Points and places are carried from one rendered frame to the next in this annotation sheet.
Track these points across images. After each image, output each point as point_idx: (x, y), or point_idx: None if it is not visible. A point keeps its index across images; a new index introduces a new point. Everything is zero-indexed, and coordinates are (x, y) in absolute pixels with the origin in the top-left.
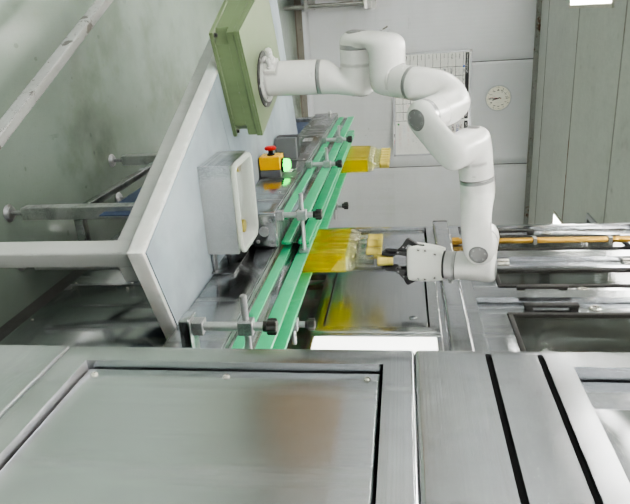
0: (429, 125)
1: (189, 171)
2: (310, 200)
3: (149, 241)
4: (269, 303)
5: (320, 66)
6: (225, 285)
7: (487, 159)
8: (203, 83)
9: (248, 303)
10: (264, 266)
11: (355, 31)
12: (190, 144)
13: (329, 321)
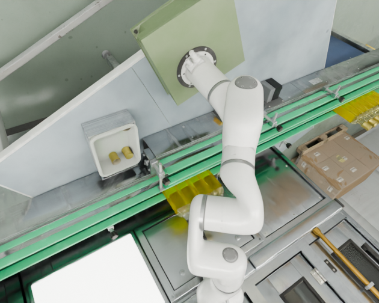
0: (188, 226)
1: (64, 128)
2: (198, 157)
3: None
4: (82, 217)
5: (214, 90)
6: (85, 186)
7: (224, 284)
8: (126, 62)
9: (71, 210)
10: (120, 186)
11: (240, 84)
12: (69, 112)
13: (151, 229)
